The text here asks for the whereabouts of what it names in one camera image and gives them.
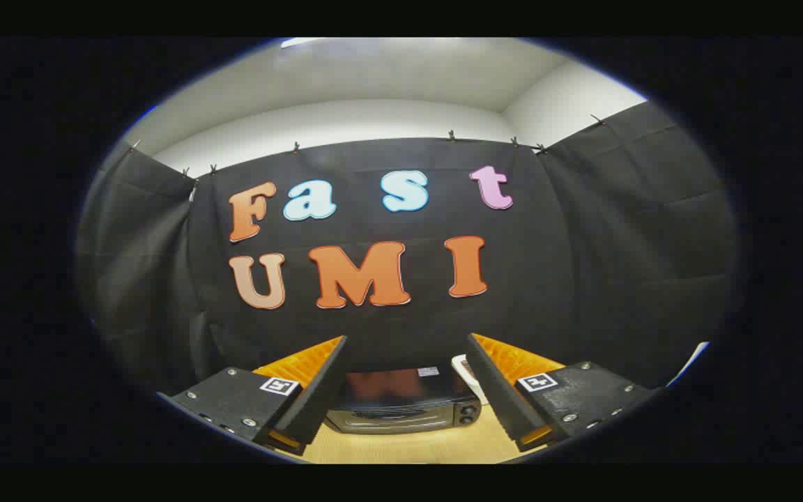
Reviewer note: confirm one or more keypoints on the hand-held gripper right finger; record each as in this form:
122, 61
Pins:
495, 390

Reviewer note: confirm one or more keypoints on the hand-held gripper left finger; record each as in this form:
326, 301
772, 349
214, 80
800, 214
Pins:
318, 390

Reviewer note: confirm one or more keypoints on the black toaster oven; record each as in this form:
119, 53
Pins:
401, 408

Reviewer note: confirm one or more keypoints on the white container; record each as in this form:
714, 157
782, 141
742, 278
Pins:
464, 369

